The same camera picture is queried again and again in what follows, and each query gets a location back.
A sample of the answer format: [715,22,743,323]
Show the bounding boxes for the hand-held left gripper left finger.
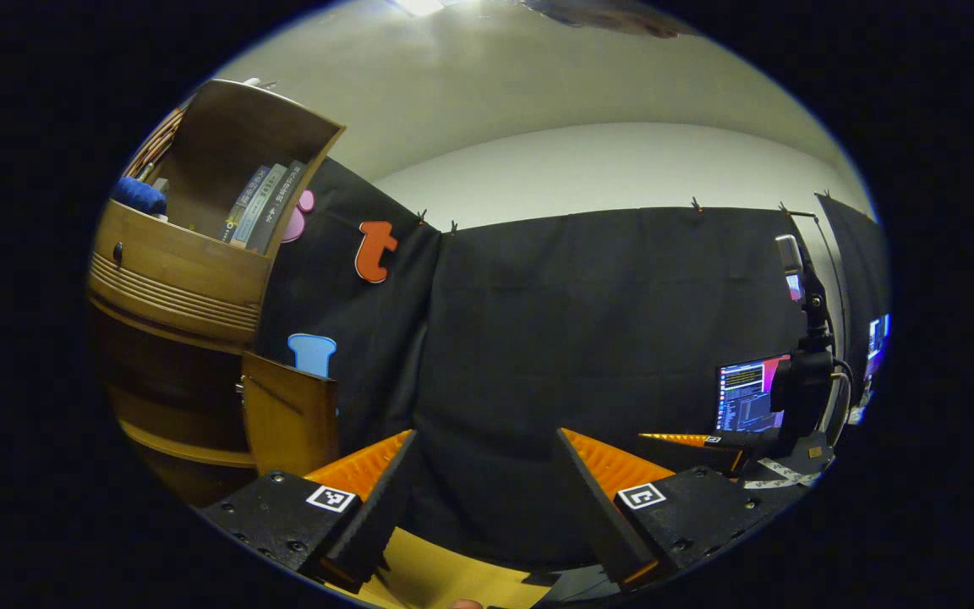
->
[198,429,420,594]

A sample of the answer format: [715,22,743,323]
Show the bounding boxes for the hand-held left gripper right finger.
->
[552,427,785,595]

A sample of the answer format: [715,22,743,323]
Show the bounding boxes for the wooden cabinet door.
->
[239,351,341,479]

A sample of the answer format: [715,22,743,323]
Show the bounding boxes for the wooden double-door shoe cabinet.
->
[85,78,346,508]

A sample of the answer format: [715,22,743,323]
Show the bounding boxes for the laptop with lit screen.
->
[714,354,794,439]

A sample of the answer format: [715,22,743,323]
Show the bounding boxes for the computer monitor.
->
[864,313,892,383]

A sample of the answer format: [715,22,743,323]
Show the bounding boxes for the black stand with grey device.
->
[774,233,834,356]

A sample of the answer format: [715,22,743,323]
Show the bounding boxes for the black backdrop cloth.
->
[254,156,889,593]

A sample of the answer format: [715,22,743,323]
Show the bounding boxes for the wooden inner shelf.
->
[113,389,257,469]

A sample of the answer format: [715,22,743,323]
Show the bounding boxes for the wooden drawer with black knob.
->
[90,200,273,307]

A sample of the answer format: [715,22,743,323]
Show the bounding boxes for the dark spine book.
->
[246,161,309,255]

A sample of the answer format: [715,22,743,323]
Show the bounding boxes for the blue-grey spine book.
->
[232,163,289,249]

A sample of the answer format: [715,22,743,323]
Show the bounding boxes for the white cover book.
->
[221,165,272,244]

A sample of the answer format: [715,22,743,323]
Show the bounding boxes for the blue folded towel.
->
[111,176,168,217]

